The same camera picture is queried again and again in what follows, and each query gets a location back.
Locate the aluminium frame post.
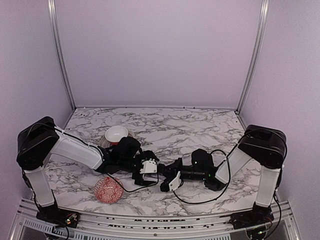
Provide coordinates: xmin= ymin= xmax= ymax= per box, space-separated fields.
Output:
xmin=47 ymin=0 xmax=77 ymax=111
xmin=236 ymin=0 xmax=270 ymax=115

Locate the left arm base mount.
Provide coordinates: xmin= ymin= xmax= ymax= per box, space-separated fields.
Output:
xmin=36 ymin=209 xmax=80 ymax=228

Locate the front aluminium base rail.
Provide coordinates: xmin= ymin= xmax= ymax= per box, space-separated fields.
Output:
xmin=8 ymin=199 xmax=301 ymax=240

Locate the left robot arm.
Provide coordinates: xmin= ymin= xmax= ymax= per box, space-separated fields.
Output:
xmin=16 ymin=116 xmax=159 ymax=215

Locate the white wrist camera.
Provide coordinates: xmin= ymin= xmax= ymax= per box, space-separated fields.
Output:
xmin=169 ymin=171 xmax=182 ymax=192
xmin=139 ymin=159 xmax=158 ymax=174

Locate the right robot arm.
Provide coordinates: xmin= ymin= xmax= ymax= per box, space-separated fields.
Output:
xmin=158 ymin=124 xmax=288 ymax=214

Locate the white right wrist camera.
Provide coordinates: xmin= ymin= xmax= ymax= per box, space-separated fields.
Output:
xmin=169 ymin=171 xmax=182 ymax=192

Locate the red patterned bowl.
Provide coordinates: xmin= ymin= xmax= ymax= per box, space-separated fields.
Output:
xmin=94 ymin=176 xmax=124 ymax=204

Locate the lilac folding umbrella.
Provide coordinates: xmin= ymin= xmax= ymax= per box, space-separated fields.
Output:
xmin=157 ymin=163 xmax=168 ymax=176

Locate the patterned plate under bowl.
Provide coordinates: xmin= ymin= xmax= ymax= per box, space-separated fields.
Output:
xmin=99 ymin=130 xmax=136 ymax=148

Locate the white bowl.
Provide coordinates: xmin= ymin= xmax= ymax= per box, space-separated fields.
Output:
xmin=104 ymin=126 xmax=129 ymax=143

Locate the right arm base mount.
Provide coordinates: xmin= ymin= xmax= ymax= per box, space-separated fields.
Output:
xmin=229 ymin=209 xmax=274 ymax=230

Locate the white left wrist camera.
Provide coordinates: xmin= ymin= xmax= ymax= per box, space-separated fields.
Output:
xmin=139 ymin=159 xmax=158 ymax=174

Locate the right aluminium frame post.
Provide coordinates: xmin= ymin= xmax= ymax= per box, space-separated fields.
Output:
xmin=236 ymin=0 xmax=270 ymax=115

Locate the left aluminium frame post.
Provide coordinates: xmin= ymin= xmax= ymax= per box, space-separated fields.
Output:
xmin=47 ymin=0 xmax=77 ymax=111

